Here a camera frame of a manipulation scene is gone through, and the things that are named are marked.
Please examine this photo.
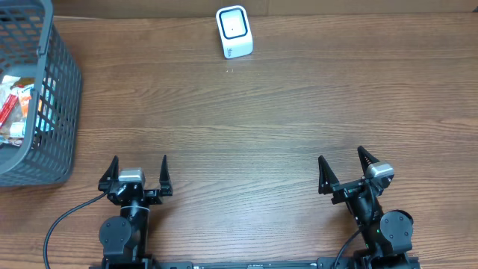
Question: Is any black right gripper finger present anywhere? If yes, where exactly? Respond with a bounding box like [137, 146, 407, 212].
[318, 155, 340, 189]
[357, 146, 380, 176]

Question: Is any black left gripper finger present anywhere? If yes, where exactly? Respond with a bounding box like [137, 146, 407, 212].
[99, 155, 119, 183]
[159, 155, 173, 191]

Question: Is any brown red snack bag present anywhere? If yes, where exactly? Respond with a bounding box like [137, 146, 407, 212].
[1, 75, 34, 146]

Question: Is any teal wet wipes pack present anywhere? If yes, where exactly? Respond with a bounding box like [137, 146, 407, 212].
[35, 78, 58, 134]

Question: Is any small orange packet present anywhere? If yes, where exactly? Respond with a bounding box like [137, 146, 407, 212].
[16, 84, 34, 117]

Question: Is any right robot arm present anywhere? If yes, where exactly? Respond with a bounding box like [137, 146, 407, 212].
[317, 146, 420, 268]

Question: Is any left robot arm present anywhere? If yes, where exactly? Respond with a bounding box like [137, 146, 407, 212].
[98, 156, 173, 268]

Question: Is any white barcode scanner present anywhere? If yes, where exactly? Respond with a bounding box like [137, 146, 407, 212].
[215, 5, 253, 59]

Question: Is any grey plastic mesh basket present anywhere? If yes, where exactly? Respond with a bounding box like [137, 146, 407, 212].
[1, 0, 83, 187]

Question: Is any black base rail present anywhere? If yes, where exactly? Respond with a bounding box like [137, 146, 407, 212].
[89, 257, 422, 269]

